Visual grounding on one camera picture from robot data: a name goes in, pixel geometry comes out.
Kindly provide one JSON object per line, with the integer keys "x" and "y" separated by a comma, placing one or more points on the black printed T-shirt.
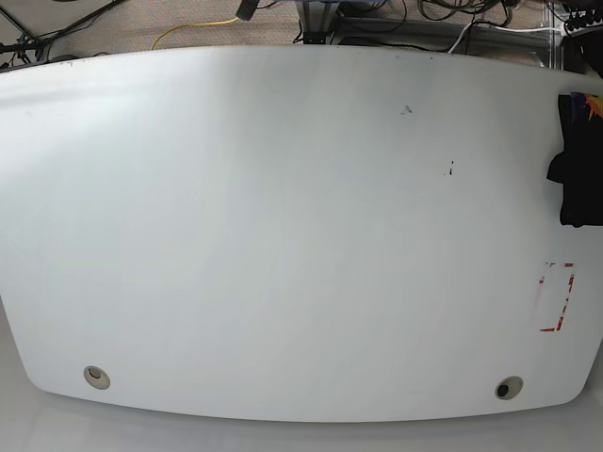
{"x": 578, "y": 167}

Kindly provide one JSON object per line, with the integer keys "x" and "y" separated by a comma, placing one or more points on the grey metal table leg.
{"x": 316, "y": 19}

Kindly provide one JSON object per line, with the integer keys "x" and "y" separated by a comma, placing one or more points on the red tape rectangle marking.
{"x": 554, "y": 290}

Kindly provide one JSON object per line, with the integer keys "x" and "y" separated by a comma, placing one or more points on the black tripod stand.
{"x": 41, "y": 44}

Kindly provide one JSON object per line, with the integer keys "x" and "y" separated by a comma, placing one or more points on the white power strip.
{"x": 579, "y": 22}

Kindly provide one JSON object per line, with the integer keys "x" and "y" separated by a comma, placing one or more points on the left table cable grommet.
{"x": 96, "y": 377}

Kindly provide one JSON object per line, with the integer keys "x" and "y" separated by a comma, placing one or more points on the table cable grommet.
{"x": 509, "y": 388}
{"x": 96, "y": 377}

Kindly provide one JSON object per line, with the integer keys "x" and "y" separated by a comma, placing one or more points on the right table cable grommet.
{"x": 509, "y": 388}

